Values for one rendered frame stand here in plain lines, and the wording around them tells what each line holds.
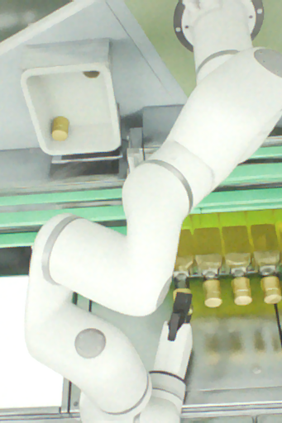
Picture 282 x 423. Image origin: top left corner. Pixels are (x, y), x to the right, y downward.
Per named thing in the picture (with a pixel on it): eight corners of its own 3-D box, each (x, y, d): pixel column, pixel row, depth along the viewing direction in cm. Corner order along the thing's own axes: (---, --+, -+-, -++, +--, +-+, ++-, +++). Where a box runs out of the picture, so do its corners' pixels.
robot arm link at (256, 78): (122, 187, 73) (168, 95, 61) (211, 112, 88) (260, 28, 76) (179, 234, 71) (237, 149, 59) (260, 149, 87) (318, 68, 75)
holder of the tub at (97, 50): (52, 144, 133) (49, 168, 128) (23, 45, 111) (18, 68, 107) (125, 139, 132) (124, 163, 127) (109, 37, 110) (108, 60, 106)
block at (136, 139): (130, 159, 127) (130, 181, 123) (126, 127, 120) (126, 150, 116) (146, 157, 127) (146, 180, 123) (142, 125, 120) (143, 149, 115)
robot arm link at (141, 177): (116, 145, 69) (35, 206, 60) (214, 178, 63) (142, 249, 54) (121, 232, 78) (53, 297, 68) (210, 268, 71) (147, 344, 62)
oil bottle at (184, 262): (164, 204, 130) (168, 283, 116) (162, 187, 126) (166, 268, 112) (188, 202, 129) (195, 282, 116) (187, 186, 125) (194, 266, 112)
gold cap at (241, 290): (231, 287, 113) (233, 306, 110) (231, 277, 110) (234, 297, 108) (248, 286, 113) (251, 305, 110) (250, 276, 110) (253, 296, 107)
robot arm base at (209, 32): (155, 3, 95) (158, 59, 86) (217, -43, 89) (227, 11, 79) (209, 61, 105) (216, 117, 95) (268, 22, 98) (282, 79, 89)
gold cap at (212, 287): (202, 288, 114) (203, 307, 111) (202, 279, 111) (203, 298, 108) (220, 287, 113) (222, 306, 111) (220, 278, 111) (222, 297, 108)
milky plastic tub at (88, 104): (46, 129, 128) (42, 156, 123) (21, 45, 111) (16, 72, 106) (122, 123, 127) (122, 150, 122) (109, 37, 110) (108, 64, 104)
